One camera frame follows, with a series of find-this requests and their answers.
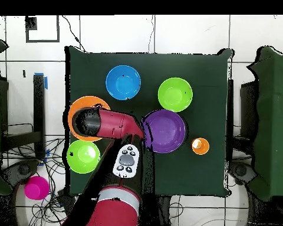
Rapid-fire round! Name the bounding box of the dark green tablecloth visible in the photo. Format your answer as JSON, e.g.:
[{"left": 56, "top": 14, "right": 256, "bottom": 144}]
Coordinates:
[{"left": 64, "top": 45, "right": 234, "bottom": 198}]

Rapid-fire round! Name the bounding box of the green plastic bowl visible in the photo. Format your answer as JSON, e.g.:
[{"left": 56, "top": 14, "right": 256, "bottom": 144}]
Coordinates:
[
  {"left": 66, "top": 140, "right": 101, "bottom": 174},
  {"left": 157, "top": 77, "right": 193, "bottom": 113}
]

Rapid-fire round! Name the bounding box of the purple plastic bowl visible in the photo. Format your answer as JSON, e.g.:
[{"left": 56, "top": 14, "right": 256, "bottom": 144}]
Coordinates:
[{"left": 141, "top": 109, "right": 187, "bottom": 154}]

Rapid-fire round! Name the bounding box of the orange plastic cup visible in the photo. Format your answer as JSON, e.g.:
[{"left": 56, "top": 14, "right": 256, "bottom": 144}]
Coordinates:
[{"left": 191, "top": 137, "right": 210, "bottom": 155}]

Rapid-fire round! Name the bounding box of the black stand with blue tape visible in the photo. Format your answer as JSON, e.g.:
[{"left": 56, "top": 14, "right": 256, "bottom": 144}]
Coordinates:
[{"left": 1, "top": 72, "right": 48, "bottom": 161}]

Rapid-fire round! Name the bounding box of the pink plastic cup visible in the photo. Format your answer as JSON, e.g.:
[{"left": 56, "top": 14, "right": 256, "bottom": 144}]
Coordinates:
[{"left": 24, "top": 175, "right": 50, "bottom": 201}]

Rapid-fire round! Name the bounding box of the black power strip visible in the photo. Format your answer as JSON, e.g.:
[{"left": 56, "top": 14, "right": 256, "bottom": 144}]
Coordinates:
[{"left": 56, "top": 189, "right": 77, "bottom": 211}]

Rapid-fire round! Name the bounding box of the large orange plastic bowl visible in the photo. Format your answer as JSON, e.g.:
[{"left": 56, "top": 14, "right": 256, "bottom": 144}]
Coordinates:
[{"left": 67, "top": 95, "right": 111, "bottom": 142}]

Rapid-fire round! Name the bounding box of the tangle of black cables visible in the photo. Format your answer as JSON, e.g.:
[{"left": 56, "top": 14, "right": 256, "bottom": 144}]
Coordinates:
[{"left": 2, "top": 137, "right": 69, "bottom": 226}]

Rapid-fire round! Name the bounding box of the black box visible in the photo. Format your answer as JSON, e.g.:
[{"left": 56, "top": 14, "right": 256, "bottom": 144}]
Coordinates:
[
  {"left": 239, "top": 81, "right": 259, "bottom": 142},
  {"left": 0, "top": 77, "right": 9, "bottom": 132}
]

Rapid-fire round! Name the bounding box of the blue plastic bowl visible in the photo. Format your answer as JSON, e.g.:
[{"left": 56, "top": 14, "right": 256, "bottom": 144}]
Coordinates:
[{"left": 105, "top": 65, "right": 142, "bottom": 101}]

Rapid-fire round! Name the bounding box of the black cable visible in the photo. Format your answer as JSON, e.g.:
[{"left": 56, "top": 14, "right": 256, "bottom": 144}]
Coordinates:
[{"left": 61, "top": 15, "right": 87, "bottom": 53}]

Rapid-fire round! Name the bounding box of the dark square floor frame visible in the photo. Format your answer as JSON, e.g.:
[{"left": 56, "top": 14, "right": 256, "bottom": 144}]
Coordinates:
[{"left": 25, "top": 15, "right": 60, "bottom": 44}]

